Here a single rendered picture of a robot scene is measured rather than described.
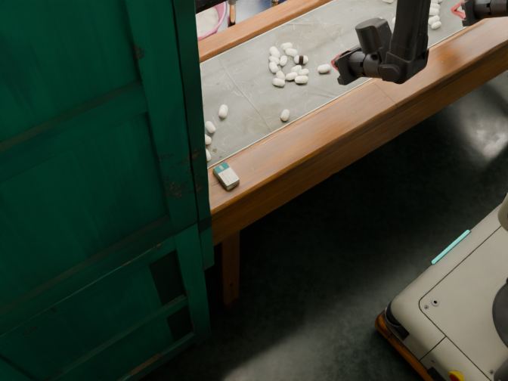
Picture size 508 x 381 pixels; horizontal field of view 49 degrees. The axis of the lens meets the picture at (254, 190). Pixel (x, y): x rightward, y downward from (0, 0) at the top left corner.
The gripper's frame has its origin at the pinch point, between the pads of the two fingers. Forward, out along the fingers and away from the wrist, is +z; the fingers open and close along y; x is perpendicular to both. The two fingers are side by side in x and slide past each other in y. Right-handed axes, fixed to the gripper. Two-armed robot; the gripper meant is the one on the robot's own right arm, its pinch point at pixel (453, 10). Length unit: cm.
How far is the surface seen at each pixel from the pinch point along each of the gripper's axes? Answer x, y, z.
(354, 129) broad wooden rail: 13.1, 46.4, -7.0
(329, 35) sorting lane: -5.4, 29.6, 17.6
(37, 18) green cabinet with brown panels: -37, 109, -54
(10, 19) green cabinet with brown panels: -38, 112, -55
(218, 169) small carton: 6, 82, -3
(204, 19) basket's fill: -22, 55, 38
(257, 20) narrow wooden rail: -17, 45, 27
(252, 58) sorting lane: -9, 53, 21
